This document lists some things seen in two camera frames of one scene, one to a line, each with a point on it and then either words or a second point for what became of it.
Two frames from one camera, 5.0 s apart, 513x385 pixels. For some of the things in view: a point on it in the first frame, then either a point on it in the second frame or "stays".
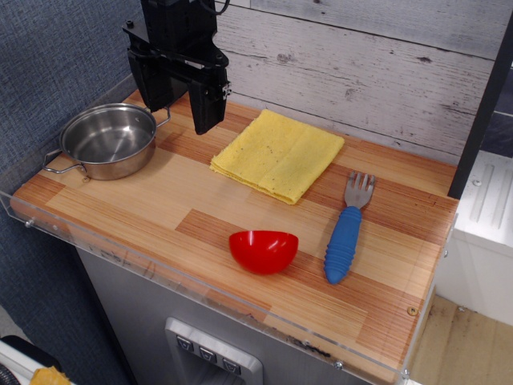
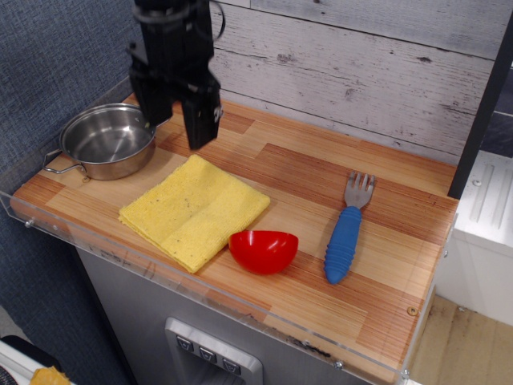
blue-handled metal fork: x=343 y=241 stays
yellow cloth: x=277 y=155 -> x=191 y=212
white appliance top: x=476 y=270 stays
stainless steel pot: x=111 y=141 stays
